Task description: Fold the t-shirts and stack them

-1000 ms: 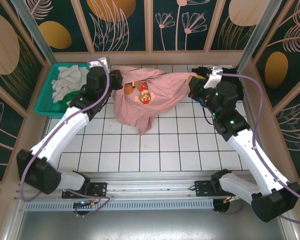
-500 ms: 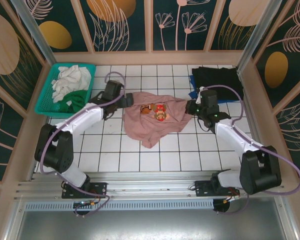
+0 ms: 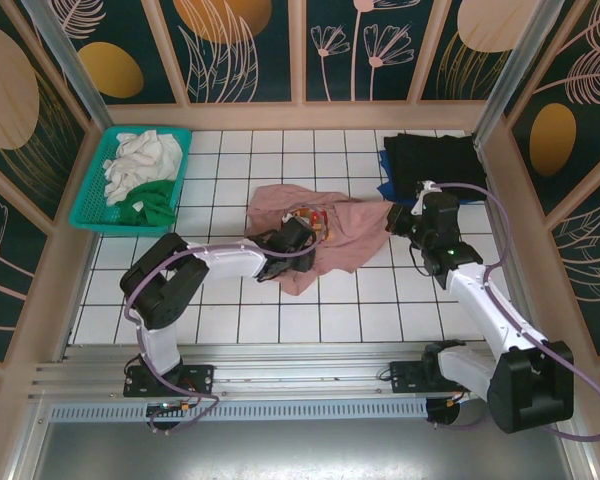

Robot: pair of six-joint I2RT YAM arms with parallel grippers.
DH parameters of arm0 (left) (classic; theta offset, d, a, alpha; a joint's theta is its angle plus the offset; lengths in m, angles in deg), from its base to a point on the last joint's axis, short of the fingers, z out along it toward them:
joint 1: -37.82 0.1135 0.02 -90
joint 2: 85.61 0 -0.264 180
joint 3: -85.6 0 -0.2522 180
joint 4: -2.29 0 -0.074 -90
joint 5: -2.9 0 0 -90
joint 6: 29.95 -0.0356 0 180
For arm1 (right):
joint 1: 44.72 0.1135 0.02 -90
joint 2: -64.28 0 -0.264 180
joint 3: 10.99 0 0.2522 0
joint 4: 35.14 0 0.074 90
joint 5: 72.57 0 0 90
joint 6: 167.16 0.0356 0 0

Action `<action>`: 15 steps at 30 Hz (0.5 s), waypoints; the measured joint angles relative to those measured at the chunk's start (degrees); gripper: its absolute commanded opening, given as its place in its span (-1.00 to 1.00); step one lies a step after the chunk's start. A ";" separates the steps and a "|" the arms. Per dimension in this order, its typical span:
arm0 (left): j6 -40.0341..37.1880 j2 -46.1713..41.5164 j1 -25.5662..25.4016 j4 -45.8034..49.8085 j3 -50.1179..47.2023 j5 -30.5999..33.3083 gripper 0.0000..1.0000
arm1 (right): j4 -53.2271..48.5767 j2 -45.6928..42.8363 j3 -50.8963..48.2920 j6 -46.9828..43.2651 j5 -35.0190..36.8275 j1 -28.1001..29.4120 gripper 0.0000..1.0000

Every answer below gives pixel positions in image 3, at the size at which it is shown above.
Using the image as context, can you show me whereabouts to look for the yellow connector with wires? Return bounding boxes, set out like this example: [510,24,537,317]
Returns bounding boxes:
[444,392,481,409]

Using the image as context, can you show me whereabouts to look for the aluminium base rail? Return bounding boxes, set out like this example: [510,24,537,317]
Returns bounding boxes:
[27,342,574,401]

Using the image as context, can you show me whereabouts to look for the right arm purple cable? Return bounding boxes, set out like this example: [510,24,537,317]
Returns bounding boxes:
[422,180,600,444]

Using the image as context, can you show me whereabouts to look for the pink printed t-shirt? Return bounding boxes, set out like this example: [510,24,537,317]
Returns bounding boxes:
[244,182,396,297]

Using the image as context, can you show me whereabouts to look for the teal plastic basket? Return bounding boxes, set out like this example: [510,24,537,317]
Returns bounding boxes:
[68,125,193,239]

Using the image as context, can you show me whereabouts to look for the aluminium frame post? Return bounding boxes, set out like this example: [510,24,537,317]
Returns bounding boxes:
[19,0,115,132]
[472,0,566,146]

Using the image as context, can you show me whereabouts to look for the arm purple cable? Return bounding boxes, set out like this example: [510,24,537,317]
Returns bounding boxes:
[422,180,600,444]
[123,203,334,436]

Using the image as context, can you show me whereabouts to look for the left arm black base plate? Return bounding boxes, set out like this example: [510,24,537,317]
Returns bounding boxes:
[123,364,216,399]

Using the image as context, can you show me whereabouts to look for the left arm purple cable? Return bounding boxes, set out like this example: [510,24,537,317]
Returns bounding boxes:
[123,203,334,436]

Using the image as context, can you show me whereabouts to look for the crumpled white t-shirt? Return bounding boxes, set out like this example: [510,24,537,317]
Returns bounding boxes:
[102,130,184,207]

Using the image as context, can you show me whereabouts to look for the folded black t-shirt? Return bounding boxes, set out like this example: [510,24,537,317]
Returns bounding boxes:
[382,132,489,204]

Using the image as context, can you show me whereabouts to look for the crumpled green t-shirt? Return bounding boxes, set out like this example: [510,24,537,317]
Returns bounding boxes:
[117,179,179,226]

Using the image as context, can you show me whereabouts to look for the perforated grey cable tray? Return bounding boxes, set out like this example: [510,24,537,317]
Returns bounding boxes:
[49,402,429,421]

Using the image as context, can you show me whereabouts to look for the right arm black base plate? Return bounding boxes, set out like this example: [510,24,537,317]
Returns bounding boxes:
[388,360,434,396]

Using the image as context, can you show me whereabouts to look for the folded blue t-shirt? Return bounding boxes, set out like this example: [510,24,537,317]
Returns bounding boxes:
[377,149,486,206]

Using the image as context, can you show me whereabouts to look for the small circuit board with wires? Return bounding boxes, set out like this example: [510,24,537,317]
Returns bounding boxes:
[147,398,194,417]

